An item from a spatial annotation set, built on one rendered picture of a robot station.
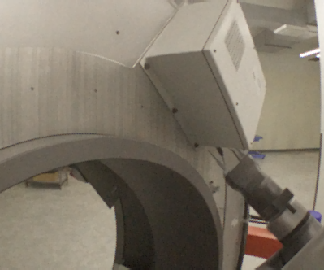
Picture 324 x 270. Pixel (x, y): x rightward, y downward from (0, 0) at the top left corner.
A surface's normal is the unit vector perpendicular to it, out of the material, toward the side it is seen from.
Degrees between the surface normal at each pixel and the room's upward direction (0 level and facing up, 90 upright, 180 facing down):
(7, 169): 90
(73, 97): 90
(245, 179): 64
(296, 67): 90
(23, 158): 90
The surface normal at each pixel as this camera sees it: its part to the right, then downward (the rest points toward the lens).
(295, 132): 0.05, 0.10
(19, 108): 0.80, 0.06
